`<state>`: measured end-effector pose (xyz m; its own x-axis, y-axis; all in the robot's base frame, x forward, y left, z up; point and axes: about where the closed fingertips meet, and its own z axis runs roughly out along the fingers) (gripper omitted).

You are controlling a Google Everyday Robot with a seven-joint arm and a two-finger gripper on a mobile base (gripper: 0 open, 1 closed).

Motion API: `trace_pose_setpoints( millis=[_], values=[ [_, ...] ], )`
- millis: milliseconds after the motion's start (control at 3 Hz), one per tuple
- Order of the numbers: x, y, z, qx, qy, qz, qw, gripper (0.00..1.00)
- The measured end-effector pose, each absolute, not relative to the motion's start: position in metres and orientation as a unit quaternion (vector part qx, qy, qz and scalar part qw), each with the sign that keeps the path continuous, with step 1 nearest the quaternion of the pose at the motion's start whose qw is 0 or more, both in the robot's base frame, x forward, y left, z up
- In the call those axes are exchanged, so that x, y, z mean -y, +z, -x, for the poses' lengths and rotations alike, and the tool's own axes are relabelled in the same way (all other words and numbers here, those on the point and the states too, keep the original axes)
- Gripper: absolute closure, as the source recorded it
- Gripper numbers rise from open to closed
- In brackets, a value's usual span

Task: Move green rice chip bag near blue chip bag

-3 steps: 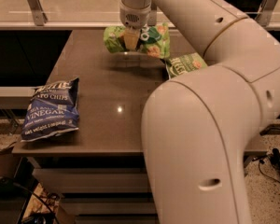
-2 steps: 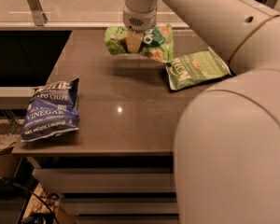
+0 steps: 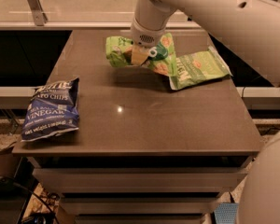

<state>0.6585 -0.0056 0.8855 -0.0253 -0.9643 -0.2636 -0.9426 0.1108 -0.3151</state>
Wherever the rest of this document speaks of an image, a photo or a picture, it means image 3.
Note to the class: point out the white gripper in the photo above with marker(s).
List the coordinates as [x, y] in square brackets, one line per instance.
[145, 35]

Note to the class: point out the green rice chip bag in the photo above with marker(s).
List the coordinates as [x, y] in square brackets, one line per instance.
[161, 60]

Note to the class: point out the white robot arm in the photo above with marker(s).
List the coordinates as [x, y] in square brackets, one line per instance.
[251, 30]

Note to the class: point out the green jalapeno chip bag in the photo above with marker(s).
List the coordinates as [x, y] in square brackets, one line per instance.
[197, 68]

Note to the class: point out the blue kettle chip bag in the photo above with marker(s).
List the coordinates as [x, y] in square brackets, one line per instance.
[52, 111]

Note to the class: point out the grey drawer cabinet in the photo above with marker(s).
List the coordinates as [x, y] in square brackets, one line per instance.
[142, 152]

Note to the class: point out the blue perforated mat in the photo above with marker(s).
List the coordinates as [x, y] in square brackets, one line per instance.
[226, 213]

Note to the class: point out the left metal railing post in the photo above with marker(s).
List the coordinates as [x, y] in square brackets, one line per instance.
[39, 16]

